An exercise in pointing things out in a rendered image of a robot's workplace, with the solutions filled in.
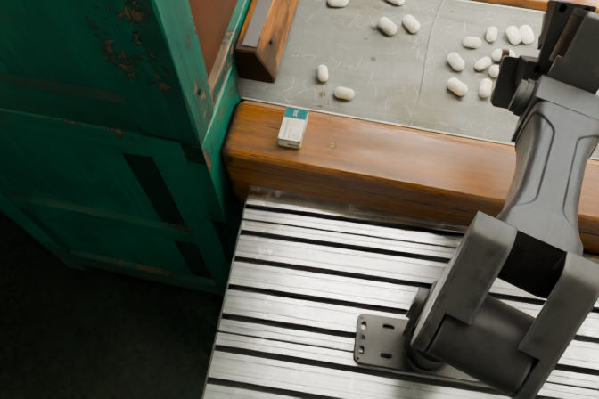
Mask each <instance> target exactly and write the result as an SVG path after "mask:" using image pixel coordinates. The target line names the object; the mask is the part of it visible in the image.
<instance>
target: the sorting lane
mask: <svg viewBox="0 0 599 399"><path fill-rule="evenodd" d="M544 13H545V12H542V11H536V10H530V9H523V8H517V7H511V6H504V5H498V4H486V3H480V2H473V1H468V0H405V2H404V3H403V4H401V5H396V4H393V3H391V2H389V1H387V0H349V2H348V4H347V5H346V6H344V7H337V6H330V5H329V4H328V0H299V3H298V6H297V9H296V12H295V14H294V17H293V19H292V23H291V28H290V31H289V34H288V36H287V40H286V43H285V47H284V49H283V55H282V59H281V61H280V64H279V67H278V71H277V75H276V78H275V82H274V83H266V82H260V81H255V80H249V79H248V82H247V85H246V87H245V90H244V93H243V96H242V100H243V101H245V100H246V101H252V102H262V103H267V104H272V105H277V106H283V107H293V108H298V109H303V110H308V111H313V112H318V113H324V114H329V115H334V116H339V117H344V118H354V119H359V120H364V121H370V122H375V123H380V124H385V125H391V126H401V127H405V128H411V129H416V130H422V131H426V132H432V133H437V134H446V135H452V136H457V137H463V138H468V139H473V140H478V141H483V142H489V143H498V144H503V145H509V146H513V147H514V145H515V142H512V141H511V140H512V137H513V133H514V130H515V127H516V125H517V123H518V120H519V118H520V117H518V116H516V115H513V112H511V111H509V110H508V109H503V108H498V107H495V106H493V105H492V104H491V102H490V98H491V94H492V92H493V90H494V89H495V85H496V80H497V77H491V76H490V75H489V69H490V68H491V67H492V66H493V65H500V62H498V61H494V60H493V59H492V53H493V52H494V51H495V50H496V49H509V50H513V51H514V53H515V57H519V56H520V55H528V56H534V57H538V55H539V52H540V50H538V49H537V45H538V37H539V36H540V35H541V29H542V21H543V15H544ZM406 15H412V16H413V17H414V18H415V19H416V20H417V21H418V22H419V24H420V28H419V30H418V31H417V32H415V33H412V32H410V31H409V30H408V29H407V28H406V27H405V26H404V24H403V21H402V20H403V18H404V17H405V16H406ZM382 17H386V18H388V19H389V20H391V21H392V22H393V23H395V24H396V26H397V32H396V33H395V34H394V35H391V36H390V35H387V34H386V33H385V32H383V31H382V30H381V29H380V28H379V27H378V20H379V19H380V18H382ZM523 25H528V26H530V27H531V29H532V32H533V34H534V37H535V38H534V41H533V42H532V43H531V44H529V45H526V44H524V43H523V42H522V41H520V43H518V44H517V45H514V44H512V43H511V42H510V40H509V38H508V36H507V35H506V34H505V32H506V30H507V28H509V27H510V26H515V27H516V28H517V29H518V30H519V28H520V27H521V26H523ZM489 27H496V28H497V35H496V40H495V41H494V42H489V41H488V40H487V39H486V36H487V30H488V28H489ZM465 37H478V38H479V39H480V40H481V45H480V47H478V48H473V47H468V46H465V45H464V44H463V40H464V38H465ZM450 53H458V54H459V56H460V57H461V58H462V59H463V61H464V68H463V69H462V70H459V71H457V70H454V69H453V68H452V66H451V65H450V64H449V63H448V61H447V57H448V55H449V54H450ZM486 56H487V57H489V58H490V59H491V64H490V65H489V66H488V67H486V68H485V69H484V70H482V71H478V70H476V69H475V68H474V64H475V62H476V61H478V60H480V59H481V58H483V57H486ZM320 65H325V66H326V68H327V72H328V79H327V80H326V81H324V82H322V81H320V80H319V79H318V75H317V68H318V67H319V66H320ZM453 77H454V78H457V79H458V80H459V81H461V82H462V83H464V84H465V85H466V86H467V88H468V91H467V93H466V94H465V95H463V96H459V95H457V94H455V93H454V92H453V91H451V90H449V89H448V88H447V81H448V80H449V79H450V78H453ZM486 78H487V79H489V80H491V82H492V88H491V93H490V95H489V96H488V97H486V98H483V97H481V96H480V95H479V89H480V82H481V81H482V80H483V79H486ZM338 87H344V88H349V89H352V90H353V91H354V94H355V95H354V97H353V98H352V99H351V100H346V99H341V98H338V97H336V95H335V93H334V92H335V89H336V88H338Z"/></svg>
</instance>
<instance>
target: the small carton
mask: <svg viewBox="0 0 599 399"><path fill-rule="evenodd" d="M307 122H308V110H303V109H298V108H293V107H286V109H285V112H284V115H283V121H282V124H281V128H280V131H279V135H278V137H277V140H278V145H282V146H286V147H292V148H296V149H300V147H301V144H302V140H303V136H304V134H305V130H306V126H307Z"/></svg>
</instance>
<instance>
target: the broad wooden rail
mask: <svg viewBox="0 0 599 399"><path fill-rule="evenodd" d="M285 109H286V107H283V106H277V105H272V104H267V103H262V102H252V101H246V100H245V101H242V102H240V103H238V104H237V105H236V106H235V109H234V114H233V116H232V119H231V122H230V125H229V127H228V130H227V133H226V138H225V140H224V143H223V146H222V149H221V152H222V156H223V160H224V163H225V166H226V172H227V175H228V179H229V183H230V185H231V189H232V193H233V195H234V201H235V202H237V203H242V204H245V200H246V196H247V191H248V188H249V185H255V186H260V187H265V188H269V189H274V190H278V191H287V192H292V193H297V194H301V195H307V196H311V197H316V198H320V199H326V200H334V201H339V202H343V203H349V204H353V205H358V206H362V207H368V208H376V209H380V210H385V211H390V212H395V213H399V214H404V215H410V216H418V217H422V218H428V219H432V220H437V221H441V222H446V223H451V224H460V225H464V226H470V225H471V223H472V220H473V219H474V217H475V216H476V214H477V212H478V211H480V212H482V213H484V214H487V215H489V216H492V217H494V218H496V217H497V215H498V214H499V213H501V212H502V211H503V208H504V205H505V201H506V198H507V195H508V192H509V190H510V187H511V184H512V181H513V176H514V172H515V167H516V150H515V147H513V146H509V145H503V144H498V143H492V142H483V141H478V140H473V139H468V138H463V137H457V136H452V135H446V134H437V133H432V132H426V131H422V130H416V129H411V128H405V127H401V126H391V125H385V124H380V123H375V122H370V121H364V120H359V119H354V118H344V117H339V116H334V115H329V114H324V113H318V112H313V111H309V112H308V122H307V126H306V130H305V134H304V136H303V140H302V144H301V147H300V149H296V148H292V147H286V146H282V145H278V140H277V137H278V135H279V131H280V128H281V124H282V121H283V115H284V112H285ZM578 233H579V237H580V239H581V242H582V245H583V248H585V249H586V250H584V249H583V253H586V254H590V255H596V256H599V161H596V160H591V159H588V160H587V165H586V169H585V174H584V179H583V183H582V189H581V193H580V199H579V204H578Z"/></svg>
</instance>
